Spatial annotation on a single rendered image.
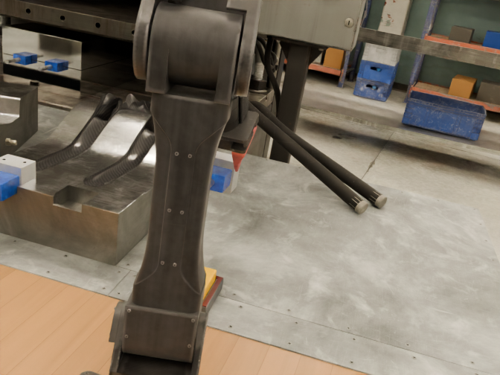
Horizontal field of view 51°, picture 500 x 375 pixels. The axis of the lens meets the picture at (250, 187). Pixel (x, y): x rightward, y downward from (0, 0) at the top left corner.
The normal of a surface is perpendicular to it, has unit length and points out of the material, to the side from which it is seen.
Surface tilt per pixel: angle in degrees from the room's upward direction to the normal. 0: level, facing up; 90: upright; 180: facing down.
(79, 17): 90
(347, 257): 0
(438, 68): 90
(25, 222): 90
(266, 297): 0
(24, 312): 0
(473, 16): 90
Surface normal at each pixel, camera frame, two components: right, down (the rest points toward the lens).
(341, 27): -0.25, 0.34
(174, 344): -0.04, 0.33
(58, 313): 0.15, -0.91
